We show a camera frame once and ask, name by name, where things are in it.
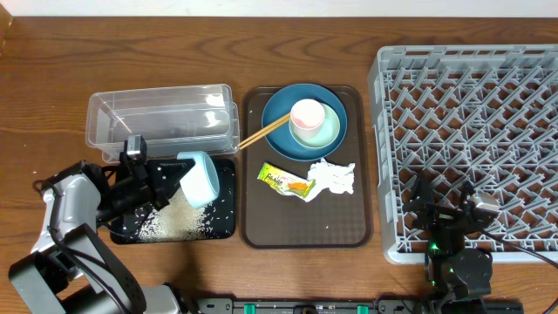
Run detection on light blue bowl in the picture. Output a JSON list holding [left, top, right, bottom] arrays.
[[177, 151, 220, 208]]

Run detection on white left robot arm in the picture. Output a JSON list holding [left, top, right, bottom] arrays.
[[9, 157, 200, 313]]

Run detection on light green bowl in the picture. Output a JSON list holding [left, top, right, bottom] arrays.
[[289, 104, 341, 150]]

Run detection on grey dishwasher rack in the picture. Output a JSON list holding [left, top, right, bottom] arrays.
[[367, 44, 557, 264]]

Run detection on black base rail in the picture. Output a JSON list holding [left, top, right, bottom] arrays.
[[196, 298, 525, 314]]

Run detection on green pandan cake wrapper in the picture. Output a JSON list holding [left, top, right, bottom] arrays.
[[257, 162, 315, 199]]

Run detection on pink cup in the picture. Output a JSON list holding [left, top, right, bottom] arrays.
[[289, 99, 325, 140]]

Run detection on clear plastic bin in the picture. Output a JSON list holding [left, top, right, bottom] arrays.
[[85, 84, 240, 163]]

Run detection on white napkin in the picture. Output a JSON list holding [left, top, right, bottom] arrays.
[[303, 158, 355, 202]]

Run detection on pile of white rice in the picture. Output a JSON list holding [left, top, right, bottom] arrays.
[[121, 191, 220, 242]]

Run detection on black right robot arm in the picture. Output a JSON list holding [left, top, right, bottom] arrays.
[[403, 173, 500, 313]]

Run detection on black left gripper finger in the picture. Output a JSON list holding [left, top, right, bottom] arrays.
[[157, 159, 195, 173], [159, 172, 185, 205]]

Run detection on dark blue plate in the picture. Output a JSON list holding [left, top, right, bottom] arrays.
[[262, 84, 348, 161]]

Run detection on black plastic tray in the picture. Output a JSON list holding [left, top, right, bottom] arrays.
[[111, 160, 236, 245]]

